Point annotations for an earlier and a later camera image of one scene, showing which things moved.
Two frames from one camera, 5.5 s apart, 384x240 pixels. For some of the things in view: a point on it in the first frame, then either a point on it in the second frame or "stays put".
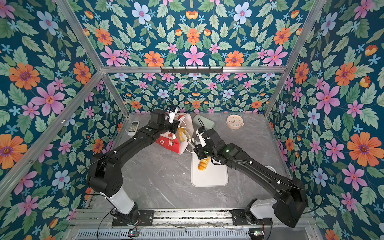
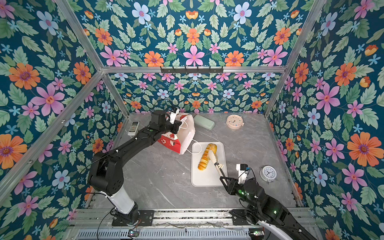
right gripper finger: (191, 141) → (218, 166)
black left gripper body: (171, 127) stays put
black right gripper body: (203, 152) → (236, 188)
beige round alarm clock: (235, 121) stays put
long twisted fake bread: (203, 163) stays put
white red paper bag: (171, 141) stays put
